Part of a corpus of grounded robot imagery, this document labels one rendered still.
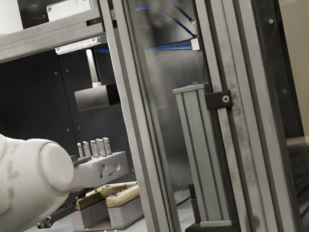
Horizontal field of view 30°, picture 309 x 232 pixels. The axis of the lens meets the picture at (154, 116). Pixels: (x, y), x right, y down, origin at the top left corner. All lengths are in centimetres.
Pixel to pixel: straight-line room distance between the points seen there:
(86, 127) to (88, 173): 45
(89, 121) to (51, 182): 82
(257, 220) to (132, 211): 36
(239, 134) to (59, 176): 30
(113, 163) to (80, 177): 8
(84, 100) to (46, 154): 51
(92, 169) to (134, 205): 14
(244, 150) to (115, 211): 37
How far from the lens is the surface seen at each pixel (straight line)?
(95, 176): 115
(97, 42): 122
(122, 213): 119
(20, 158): 78
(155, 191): 100
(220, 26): 91
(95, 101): 125
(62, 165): 79
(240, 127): 91
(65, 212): 113
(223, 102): 91
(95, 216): 128
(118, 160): 122
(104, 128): 156
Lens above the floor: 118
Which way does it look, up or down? 3 degrees down
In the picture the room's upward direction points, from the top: 12 degrees counter-clockwise
